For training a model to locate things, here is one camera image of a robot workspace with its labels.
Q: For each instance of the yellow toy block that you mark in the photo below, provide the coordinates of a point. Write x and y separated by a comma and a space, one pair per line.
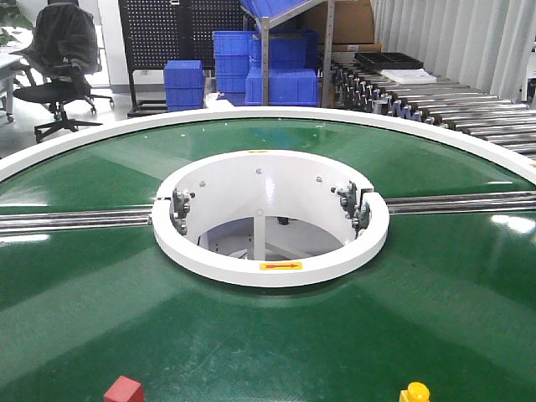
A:
415, 392

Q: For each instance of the black office chair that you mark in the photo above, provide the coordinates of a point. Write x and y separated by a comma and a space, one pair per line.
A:
56, 93

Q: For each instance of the steel roller conveyor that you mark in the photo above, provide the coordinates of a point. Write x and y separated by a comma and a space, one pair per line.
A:
445, 104

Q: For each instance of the white foam sheet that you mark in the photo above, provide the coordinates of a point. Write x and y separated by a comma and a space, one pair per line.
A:
409, 77

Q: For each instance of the white desk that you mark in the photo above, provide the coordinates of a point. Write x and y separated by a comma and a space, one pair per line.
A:
9, 59

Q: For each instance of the yellow arrow label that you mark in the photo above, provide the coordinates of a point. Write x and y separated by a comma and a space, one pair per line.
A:
281, 266

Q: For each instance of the black compartment tray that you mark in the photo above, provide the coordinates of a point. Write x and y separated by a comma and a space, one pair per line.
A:
387, 61

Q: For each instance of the left steel roller bar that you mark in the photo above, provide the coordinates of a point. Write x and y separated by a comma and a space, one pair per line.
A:
21, 223

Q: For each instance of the black perforated pegboard stand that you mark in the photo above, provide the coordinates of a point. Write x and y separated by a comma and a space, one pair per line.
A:
157, 31

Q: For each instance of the right steel roller bar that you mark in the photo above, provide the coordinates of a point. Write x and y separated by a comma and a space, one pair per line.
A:
462, 203

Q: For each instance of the white inner ring housing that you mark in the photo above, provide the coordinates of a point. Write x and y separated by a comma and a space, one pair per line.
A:
222, 216

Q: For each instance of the red cube block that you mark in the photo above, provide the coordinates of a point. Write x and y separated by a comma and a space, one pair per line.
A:
125, 389

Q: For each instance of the cardboard box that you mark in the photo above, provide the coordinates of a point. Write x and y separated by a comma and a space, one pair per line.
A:
353, 26

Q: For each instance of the small blue crate stack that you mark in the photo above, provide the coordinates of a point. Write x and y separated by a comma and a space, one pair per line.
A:
184, 85

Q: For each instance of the tall blue crate stack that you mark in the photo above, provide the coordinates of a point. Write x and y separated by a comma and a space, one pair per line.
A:
232, 63

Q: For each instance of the steel shelf rack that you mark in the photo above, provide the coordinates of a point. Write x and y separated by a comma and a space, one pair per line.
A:
278, 16

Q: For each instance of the black jacket on chair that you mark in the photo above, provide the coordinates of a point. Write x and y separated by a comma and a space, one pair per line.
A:
64, 36

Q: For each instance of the steel roller bar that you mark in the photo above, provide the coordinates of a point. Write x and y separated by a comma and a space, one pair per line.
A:
462, 203
21, 223

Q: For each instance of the large blue crate front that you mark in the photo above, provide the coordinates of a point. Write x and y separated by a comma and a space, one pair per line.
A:
287, 87

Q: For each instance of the white outer conveyor rim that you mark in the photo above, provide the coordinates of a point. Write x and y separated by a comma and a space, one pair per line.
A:
28, 157

